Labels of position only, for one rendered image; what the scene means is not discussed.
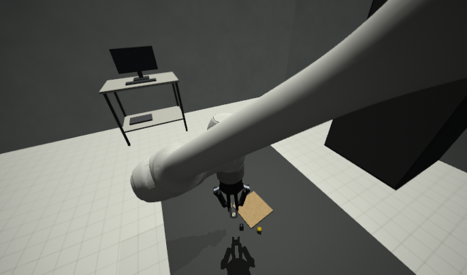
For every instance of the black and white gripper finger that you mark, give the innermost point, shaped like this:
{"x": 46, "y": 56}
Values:
{"x": 245, "y": 191}
{"x": 224, "y": 203}

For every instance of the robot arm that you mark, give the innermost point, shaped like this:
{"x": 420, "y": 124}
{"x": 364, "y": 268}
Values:
{"x": 405, "y": 46}

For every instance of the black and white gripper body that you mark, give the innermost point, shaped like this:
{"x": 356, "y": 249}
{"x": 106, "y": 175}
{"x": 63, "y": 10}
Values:
{"x": 231, "y": 187}

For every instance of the tan square mat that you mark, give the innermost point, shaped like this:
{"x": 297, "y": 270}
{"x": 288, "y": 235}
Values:
{"x": 254, "y": 209}

